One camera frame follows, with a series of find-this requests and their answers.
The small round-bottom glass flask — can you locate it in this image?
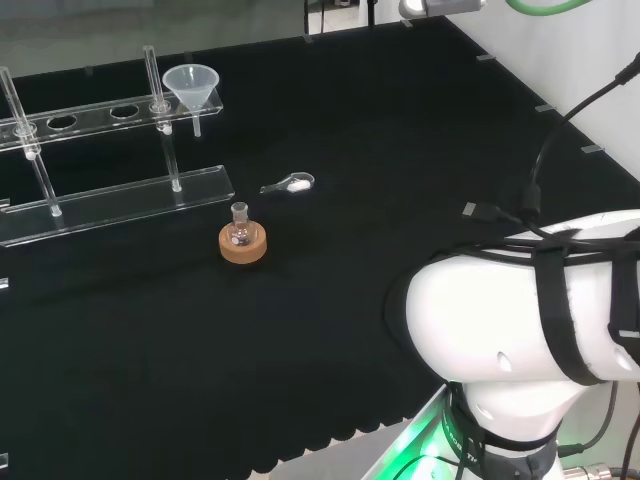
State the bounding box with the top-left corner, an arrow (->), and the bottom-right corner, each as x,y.
224,201 -> 257,248

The black cable with plug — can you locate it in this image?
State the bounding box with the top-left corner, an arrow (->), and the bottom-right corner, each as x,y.
462,49 -> 640,241

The cork ring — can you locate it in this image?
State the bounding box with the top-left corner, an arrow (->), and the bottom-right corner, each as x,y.
218,224 -> 268,264

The translucent plastic funnel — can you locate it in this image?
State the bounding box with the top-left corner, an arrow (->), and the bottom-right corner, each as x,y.
162,63 -> 220,138

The clear acrylic funnel stand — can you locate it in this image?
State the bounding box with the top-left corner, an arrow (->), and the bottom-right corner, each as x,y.
0,44 -> 236,249

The green cable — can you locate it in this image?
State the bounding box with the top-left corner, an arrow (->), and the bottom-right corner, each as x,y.
503,0 -> 604,17

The black cable at base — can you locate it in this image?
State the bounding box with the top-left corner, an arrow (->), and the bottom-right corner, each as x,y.
556,382 -> 619,458

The glass weighing funnel with powder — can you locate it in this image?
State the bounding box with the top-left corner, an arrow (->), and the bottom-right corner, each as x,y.
259,171 -> 317,196

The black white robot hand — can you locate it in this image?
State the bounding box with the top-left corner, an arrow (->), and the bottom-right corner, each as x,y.
398,0 -> 490,17

